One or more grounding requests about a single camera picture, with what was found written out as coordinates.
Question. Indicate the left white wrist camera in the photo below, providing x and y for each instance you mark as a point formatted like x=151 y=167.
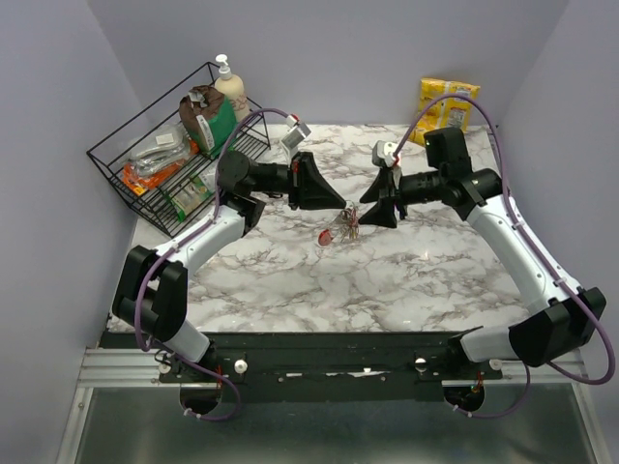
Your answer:
x=294 y=137

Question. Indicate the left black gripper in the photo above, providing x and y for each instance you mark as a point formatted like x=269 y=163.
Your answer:
x=308 y=188

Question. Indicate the black wire rack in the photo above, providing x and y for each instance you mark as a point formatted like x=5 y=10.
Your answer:
x=112 y=153

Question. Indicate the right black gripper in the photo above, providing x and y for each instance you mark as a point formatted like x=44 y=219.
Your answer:
x=384 y=187

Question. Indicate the metal red key organizer plate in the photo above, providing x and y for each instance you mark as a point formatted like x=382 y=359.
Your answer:
x=345 y=227

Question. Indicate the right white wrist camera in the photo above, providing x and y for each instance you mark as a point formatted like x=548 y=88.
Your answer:
x=384 y=154

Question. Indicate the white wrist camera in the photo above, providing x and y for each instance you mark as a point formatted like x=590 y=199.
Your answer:
x=384 y=154
x=294 y=137

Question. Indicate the green white snack packet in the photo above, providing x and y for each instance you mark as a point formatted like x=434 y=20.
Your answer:
x=187 y=188

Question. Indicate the orange snack packet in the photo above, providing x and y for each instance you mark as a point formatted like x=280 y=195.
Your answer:
x=139 y=184

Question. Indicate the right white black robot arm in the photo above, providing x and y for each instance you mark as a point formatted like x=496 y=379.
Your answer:
x=561 y=311

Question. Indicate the aluminium rail frame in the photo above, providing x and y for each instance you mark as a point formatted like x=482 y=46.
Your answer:
x=120 y=415

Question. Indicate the clear plastic packet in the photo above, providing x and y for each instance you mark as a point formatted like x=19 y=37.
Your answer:
x=164 y=146

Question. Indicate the brown green bag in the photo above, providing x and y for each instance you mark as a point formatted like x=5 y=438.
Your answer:
x=208 y=118

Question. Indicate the cream pump lotion bottle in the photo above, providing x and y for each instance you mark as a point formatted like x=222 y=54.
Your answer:
x=232 y=86

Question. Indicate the yellow chips bag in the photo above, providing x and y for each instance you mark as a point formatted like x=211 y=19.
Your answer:
x=451 y=112

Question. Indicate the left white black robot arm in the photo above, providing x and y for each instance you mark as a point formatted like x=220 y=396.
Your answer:
x=152 y=293

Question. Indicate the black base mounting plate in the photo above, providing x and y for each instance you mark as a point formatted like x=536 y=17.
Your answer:
x=337 y=367

